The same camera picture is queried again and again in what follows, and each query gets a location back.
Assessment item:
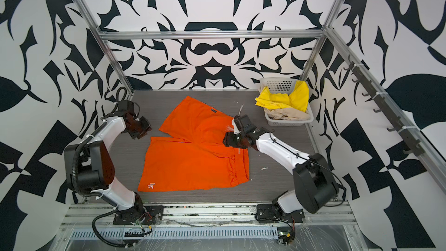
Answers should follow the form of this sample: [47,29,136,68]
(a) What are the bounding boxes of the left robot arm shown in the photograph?
[63,100,151,216]

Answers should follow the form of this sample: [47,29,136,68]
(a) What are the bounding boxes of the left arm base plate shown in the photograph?
[113,205,164,225]

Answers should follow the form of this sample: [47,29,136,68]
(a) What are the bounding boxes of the black corrugated cable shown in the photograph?
[91,212,154,249]

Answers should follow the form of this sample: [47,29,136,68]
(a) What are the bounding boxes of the beige shorts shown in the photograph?
[264,108,310,121]

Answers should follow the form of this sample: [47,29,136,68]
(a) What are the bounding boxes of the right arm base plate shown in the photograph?
[254,204,305,224]

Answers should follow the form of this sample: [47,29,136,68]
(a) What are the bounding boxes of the white slotted cable duct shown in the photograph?
[69,226,279,241]

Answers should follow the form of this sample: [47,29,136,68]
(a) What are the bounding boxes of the white laundry basket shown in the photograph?
[259,77,314,127]

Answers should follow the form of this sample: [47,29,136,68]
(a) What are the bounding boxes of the orange shorts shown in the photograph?
[138,96,250,192]

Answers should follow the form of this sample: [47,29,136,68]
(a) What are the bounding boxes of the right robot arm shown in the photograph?
[223,129,339,215]

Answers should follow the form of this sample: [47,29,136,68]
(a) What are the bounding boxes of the yellow shorts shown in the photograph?
[256,81,310,112]

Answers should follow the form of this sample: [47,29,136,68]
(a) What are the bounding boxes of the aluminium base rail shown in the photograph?
[58,203,359,232]

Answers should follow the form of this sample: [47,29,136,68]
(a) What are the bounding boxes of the aluminium cage frame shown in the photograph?
[73,0,446,190]

